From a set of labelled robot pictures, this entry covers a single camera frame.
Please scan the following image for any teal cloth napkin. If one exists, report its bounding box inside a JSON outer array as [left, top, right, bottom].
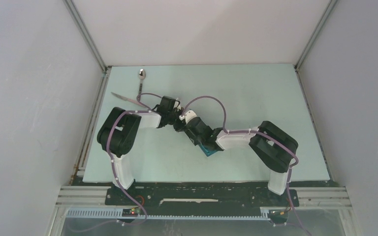
[[199, 144, 218, 157]]

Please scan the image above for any silver knife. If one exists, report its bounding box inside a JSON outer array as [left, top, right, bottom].
[[111, 92, 144, 107]]

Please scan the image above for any silver spoon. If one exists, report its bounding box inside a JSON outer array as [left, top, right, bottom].
[[138, 69, 146, 94]]

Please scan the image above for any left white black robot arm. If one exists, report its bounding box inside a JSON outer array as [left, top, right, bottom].
[[97, 96, 183, 205]]

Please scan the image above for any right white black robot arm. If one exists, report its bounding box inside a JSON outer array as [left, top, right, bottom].
[[183, 117, 299, 206]]

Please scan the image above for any grey slotted cable duct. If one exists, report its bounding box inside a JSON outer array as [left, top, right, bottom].
[[65, 207, 270, 221]]

